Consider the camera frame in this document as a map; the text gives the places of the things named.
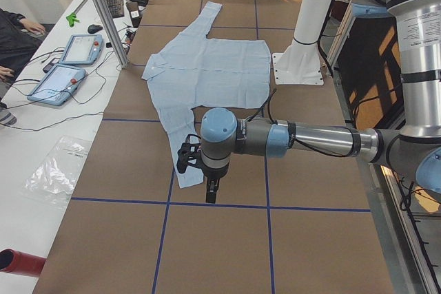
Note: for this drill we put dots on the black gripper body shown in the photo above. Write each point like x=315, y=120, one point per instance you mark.
x=213, y=175

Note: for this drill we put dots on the person in black jacket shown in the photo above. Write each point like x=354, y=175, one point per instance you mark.
x=17, y=45

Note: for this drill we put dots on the clear plastic bag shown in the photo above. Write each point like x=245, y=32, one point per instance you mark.
x=54, y=180

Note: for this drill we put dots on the upper blue teach pendant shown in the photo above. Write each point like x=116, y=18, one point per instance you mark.
x=82, y=49

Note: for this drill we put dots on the brown cardboard box with label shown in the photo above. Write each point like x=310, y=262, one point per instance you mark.
x=134, y=13

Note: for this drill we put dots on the light blue button-up shirt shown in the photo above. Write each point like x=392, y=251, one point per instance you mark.
x=193, y=70

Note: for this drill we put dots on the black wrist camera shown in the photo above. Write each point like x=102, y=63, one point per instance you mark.
x=189, y=155

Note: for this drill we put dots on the lower blue teach pendant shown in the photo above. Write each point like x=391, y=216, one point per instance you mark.
x=58, y=85

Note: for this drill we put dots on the black keyboard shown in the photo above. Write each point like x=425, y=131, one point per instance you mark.
x=115, y=7

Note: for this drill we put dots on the aluminium frame post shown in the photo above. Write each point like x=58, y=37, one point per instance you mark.
x=110, y=28

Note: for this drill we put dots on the white camera mast with base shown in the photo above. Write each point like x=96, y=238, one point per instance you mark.
x=300, y=64

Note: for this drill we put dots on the red cylinder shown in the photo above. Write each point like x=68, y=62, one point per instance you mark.
x=20, y=263

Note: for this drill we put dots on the green plastic clamp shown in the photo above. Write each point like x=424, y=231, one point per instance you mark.
x=72, y=19

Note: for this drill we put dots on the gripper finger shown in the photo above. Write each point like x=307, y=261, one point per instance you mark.
x=213, y=190
x=209, y=192

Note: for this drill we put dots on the blue teach pendant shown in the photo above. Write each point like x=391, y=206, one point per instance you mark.
x=58, y=85
x=82, y=49

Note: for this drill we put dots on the black computer mouse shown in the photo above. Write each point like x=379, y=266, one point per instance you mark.
x=94, y=28

